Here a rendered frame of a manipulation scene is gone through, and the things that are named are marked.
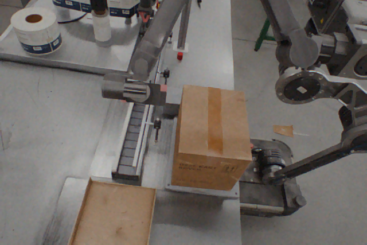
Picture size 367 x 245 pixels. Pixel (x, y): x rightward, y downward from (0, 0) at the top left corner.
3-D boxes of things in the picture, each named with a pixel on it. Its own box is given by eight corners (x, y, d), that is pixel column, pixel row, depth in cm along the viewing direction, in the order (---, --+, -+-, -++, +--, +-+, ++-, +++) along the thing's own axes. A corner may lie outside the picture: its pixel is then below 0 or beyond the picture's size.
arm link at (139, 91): (148, 103, 70) (151, 81, 70) (121, 100, 70) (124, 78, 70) (150, 103, 77) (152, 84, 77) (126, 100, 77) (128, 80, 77)
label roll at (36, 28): (70, 43, 144) (64, 20, 132) (34, 60, 133) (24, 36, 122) (49, 26, 150) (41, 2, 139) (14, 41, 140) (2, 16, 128)
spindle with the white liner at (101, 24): (98, 35, 151) (90, -16, 127) (113, 38, 151) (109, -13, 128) (93, 45, 145) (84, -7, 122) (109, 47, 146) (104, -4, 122)
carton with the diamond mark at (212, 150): (176, 123, 124) (183, 83, 103) (227, 129, 126) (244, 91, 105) (171, 185, 106) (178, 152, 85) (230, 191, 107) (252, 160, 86)
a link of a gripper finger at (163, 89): (146, 84, 91) (144, 82, 82) (167, 86, 92) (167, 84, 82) (144, 104, 91) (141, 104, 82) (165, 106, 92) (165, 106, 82)
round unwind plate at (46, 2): (46, -9, 171) (46, -11, 170) (94, -1, 172) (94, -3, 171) (24, 18, 152) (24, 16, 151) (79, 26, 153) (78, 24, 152)
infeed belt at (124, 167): (166, -21, 208) (166, -27, 205) (176, -20, 209) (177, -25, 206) (114, 177, 106) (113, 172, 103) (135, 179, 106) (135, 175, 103)
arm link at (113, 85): (148, 59, 67) (151, 58, 75) (101, 53, 66) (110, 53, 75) (143, 106, 69) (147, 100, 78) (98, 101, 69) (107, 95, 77)
